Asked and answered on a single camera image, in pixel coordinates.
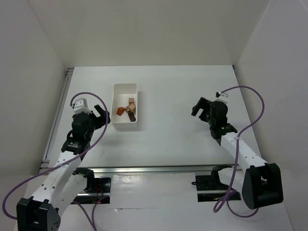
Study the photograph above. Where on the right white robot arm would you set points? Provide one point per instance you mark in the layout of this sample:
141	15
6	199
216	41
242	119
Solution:
258	182

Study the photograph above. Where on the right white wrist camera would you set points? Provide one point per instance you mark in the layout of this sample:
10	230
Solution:
222	97

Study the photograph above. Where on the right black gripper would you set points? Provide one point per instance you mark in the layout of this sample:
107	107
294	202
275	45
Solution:
205	110

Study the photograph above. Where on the dark brown arch block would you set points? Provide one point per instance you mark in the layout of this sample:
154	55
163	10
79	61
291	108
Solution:
132	116

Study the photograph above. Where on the orange triangular wood block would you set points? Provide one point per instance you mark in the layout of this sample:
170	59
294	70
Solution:
120	111

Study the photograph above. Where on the front aluminium rail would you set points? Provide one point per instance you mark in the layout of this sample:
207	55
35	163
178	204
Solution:
153	170

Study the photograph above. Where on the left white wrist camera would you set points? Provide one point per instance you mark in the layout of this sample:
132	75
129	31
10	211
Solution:
80	106

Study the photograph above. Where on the aluminium rail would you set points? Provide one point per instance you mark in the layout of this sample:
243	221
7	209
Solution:
153	170
55	124

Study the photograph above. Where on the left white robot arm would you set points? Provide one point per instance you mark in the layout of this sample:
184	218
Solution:
42	211

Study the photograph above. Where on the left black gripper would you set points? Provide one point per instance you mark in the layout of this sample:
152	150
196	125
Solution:
95	118

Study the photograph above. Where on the white plastic bin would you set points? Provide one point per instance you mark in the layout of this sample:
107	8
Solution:
121	93

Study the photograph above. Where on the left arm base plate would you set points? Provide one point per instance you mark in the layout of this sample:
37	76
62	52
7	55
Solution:
98	190

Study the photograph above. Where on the left aluminium rail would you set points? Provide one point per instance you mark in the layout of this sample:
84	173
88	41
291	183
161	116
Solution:
55	124

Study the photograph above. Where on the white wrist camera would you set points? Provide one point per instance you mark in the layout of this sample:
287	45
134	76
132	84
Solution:
222	97
80	106

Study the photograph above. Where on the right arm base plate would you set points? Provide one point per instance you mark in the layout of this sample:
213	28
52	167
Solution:
207	189

